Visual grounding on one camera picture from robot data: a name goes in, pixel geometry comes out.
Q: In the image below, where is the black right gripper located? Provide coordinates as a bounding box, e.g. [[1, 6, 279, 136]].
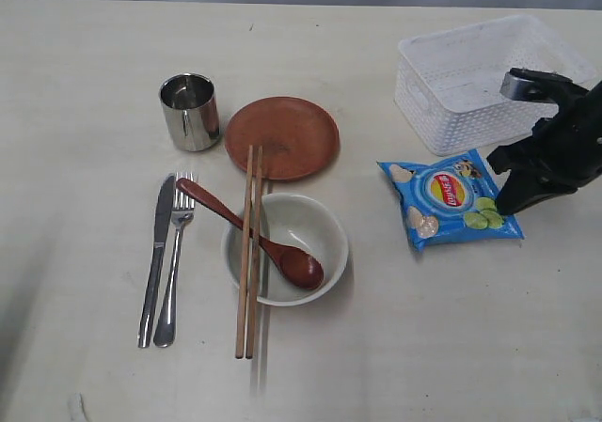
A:
[[487, 139, 578, 215]]

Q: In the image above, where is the blue chips bag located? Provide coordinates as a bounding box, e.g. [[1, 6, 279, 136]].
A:
[[378, 149, 524, 252]]

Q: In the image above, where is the white perforated plastic basket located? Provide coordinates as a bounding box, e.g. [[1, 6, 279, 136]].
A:
[[395, 15, 596, 156]]

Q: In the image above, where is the white ceramic bowl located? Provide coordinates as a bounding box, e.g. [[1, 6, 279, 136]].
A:
[[220, 192, 351, 307]]

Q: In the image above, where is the brown wooden plate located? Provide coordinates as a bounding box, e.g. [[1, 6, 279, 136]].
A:
[[225, 96, 340, 181]]

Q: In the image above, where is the red-brown wooden spoon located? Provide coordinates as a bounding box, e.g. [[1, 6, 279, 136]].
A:
[[176, 178, 325, 290]]

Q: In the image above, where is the wooden chopstick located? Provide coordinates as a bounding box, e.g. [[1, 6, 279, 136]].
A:
[[235, 146, 254, 359], [246, 146, 263, 359]]

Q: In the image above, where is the silver metal fork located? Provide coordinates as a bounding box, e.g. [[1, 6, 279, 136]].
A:
[[153, 187, 195, 348]]

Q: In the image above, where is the silver foil packet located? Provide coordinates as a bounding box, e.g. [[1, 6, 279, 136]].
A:
[[159, 73, 220, 152]]

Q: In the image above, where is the silver table knife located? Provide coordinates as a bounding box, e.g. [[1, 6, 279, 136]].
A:
[[137, 174, 176, 349]]

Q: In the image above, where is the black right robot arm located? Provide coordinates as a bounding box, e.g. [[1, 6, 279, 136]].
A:
[[487, 76, 601, 213]]

